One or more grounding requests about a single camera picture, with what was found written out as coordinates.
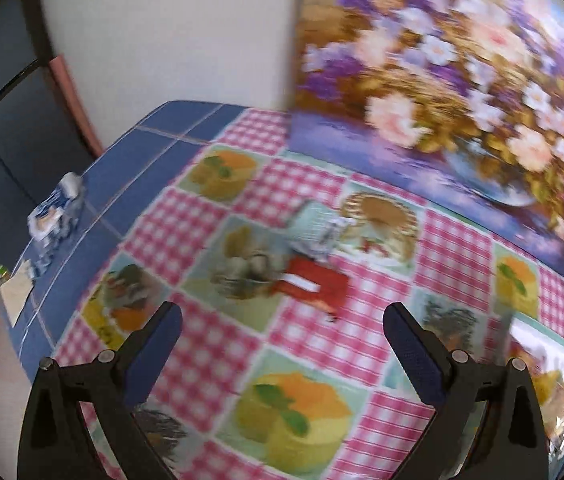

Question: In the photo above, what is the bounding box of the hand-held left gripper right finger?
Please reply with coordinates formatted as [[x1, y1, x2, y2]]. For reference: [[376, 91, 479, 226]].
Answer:
[[383, 302, 548, 480]]

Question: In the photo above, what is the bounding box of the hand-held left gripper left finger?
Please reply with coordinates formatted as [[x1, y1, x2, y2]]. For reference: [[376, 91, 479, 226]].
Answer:
[[18, 301, 184, 480]]

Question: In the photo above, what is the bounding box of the red snack box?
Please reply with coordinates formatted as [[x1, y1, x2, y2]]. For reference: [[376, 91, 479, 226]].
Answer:
[[273, 255, 350, 323]]

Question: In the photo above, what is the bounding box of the pink checkered fruit tablecloth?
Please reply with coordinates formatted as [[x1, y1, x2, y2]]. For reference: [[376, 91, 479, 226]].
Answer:
[[54, 107, 564, 480]]

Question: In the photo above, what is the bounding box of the clear plastic snack packet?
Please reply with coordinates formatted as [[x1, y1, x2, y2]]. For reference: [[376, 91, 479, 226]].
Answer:
[[211, 227, 288, 301]]

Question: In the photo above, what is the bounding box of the white paper note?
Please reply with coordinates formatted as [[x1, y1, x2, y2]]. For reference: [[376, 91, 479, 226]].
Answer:
[[1, 259, 34, 323]]

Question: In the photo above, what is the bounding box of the blue table cover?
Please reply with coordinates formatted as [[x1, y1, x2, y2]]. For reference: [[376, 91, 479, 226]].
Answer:
[[9, 100, 293, 386]]

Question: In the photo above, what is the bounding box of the dark cabinet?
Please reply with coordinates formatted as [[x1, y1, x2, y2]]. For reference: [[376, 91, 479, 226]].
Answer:
[[0, 0, 93, 261]]

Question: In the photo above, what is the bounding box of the flower painting canvas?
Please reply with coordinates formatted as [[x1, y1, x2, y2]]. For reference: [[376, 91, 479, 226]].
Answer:
[[287, 0, 564, 273]]

